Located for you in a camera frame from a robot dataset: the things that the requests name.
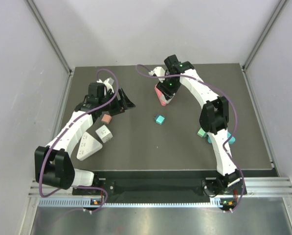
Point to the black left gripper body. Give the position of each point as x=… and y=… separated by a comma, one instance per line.
x=114, y=104

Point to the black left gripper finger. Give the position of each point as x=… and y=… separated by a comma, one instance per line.
x=122, y=107
x=124, y=100

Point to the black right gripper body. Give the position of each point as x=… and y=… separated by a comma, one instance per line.
x=168, y=87

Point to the pink triangular power strip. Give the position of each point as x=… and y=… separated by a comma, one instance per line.
x=158, y=92

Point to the grey white cube adapter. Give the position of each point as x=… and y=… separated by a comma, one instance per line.
x=104, y=133

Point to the white tiger cube adapter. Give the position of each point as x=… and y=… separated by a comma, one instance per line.
x=164, y=101

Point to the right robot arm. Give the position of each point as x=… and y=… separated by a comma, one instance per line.
x=214, y=116

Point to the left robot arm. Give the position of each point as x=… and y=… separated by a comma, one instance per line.
x=53, y=166

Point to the salmon pink cube charger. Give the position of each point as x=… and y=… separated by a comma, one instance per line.
x=106, y=119

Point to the teal cube charger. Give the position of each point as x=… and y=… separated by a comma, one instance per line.
x=159, y=119

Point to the white triangular power strip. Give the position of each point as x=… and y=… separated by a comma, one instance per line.
x=88, y=146

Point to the mint green cube charger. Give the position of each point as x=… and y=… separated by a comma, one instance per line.
x=201, y=133

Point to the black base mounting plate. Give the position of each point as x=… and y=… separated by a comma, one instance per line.
x=163, y=186

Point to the teal triangular power strip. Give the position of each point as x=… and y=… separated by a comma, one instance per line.
x=231, y=139

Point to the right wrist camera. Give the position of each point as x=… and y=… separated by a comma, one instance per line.
x=158, y=72

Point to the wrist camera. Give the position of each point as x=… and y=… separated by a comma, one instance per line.
x=108, y=85
x=158, y=72

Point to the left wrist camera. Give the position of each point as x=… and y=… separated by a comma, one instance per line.
x=108, y=85

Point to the slotted cable duct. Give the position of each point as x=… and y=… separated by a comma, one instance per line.
x=92, y=203

